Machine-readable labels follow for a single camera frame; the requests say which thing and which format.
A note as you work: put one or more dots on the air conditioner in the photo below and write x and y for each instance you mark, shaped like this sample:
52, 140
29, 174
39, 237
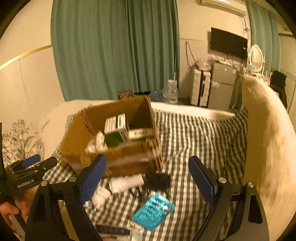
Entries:
234, 7

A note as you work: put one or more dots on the black square case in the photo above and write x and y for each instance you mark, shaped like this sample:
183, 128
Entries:
157, 181

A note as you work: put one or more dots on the white suitcase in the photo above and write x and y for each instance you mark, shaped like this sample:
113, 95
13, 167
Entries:
200, 88

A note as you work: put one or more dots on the grey mini fridge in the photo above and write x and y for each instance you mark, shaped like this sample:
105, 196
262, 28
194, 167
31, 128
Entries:
222, 85

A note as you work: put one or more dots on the person's left hand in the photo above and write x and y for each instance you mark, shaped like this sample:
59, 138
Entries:
8, 209

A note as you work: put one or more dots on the white vanity mirror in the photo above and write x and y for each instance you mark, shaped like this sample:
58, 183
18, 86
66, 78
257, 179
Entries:
255, 59

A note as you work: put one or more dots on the green white medicine box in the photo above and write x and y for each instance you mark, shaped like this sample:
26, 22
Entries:
116, 130

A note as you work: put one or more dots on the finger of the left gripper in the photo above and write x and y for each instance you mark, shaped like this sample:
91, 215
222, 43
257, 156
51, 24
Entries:
22, 164
41, 166

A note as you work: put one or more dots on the checkered bed sheet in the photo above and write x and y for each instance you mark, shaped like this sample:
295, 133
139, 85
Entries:
220, 144

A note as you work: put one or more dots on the green curtain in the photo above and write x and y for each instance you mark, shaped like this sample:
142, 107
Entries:
103, 47
264, 33

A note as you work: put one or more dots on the brown cardboard box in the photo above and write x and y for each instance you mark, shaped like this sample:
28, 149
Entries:
130, 158

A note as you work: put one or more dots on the cream pillow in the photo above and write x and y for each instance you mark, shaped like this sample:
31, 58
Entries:
270, 158

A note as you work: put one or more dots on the white labelled medicine box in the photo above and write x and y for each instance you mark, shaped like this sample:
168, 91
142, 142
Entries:
140, 133

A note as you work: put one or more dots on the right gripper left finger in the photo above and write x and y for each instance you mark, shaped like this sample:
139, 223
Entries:
45, 220

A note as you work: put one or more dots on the teal blister pill pack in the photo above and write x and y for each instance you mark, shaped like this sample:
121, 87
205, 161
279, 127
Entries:
154, 212

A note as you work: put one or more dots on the patterned small bag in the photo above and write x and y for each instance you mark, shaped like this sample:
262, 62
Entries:
124, 94

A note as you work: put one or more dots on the white hair dryer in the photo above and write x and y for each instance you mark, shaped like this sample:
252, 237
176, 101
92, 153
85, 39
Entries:
123, 184

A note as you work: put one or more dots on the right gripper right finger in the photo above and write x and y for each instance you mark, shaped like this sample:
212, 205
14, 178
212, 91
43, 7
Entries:
249, 220

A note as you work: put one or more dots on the wall mounted television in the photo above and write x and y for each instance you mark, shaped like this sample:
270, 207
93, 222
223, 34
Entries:
229, 43

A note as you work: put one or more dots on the crumpled white tissue in box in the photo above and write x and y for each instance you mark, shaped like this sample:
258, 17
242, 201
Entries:
97, 144

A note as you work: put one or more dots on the large water bottle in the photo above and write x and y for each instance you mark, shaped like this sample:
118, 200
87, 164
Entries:
170, 92

